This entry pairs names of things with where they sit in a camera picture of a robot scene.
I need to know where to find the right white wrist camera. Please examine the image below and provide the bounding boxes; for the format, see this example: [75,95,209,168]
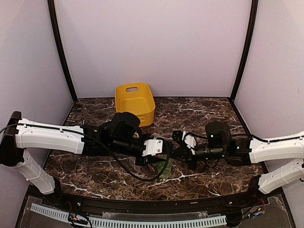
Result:
[172,131,197,150]

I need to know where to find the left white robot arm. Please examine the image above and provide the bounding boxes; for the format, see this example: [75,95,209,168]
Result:
[0,111,165,207]

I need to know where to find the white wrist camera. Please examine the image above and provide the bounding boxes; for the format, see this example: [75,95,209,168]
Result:
[172,131,197,150]
[142,137,163,157]

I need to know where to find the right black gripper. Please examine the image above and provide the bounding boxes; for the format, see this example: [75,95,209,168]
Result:
[169,143,227,170]

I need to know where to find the black front rail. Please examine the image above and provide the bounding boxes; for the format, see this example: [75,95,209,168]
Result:
[44,192,260,214]

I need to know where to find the dark purple fake food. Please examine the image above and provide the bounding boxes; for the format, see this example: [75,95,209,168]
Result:
[140,164,158,176]

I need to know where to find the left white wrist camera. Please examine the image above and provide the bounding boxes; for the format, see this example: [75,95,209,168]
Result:
[142,137,163,157]

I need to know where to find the black frame post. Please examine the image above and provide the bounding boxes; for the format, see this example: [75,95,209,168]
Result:
[47,0,78,103]
[229,0,259,103]

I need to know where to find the left black frame post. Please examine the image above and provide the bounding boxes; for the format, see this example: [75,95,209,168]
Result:
[47,0,78,103]

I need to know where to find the white slotted cable duct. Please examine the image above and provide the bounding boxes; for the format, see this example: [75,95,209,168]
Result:
[30,203,227,228]

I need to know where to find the yellow plastic bin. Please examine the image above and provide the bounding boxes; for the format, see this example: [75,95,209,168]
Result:
[115,83,155,127]

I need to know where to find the right black frame post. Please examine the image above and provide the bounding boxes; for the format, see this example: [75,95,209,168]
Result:
[229,0,259,103]

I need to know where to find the clear zip top bag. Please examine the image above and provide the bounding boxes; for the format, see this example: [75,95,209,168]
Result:
[133,155,173,179]

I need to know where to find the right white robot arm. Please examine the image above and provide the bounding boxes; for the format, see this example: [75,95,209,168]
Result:
[172,121,304,206]

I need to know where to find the green fake grapes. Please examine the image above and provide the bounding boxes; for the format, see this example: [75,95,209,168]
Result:
[152,154,173,179]

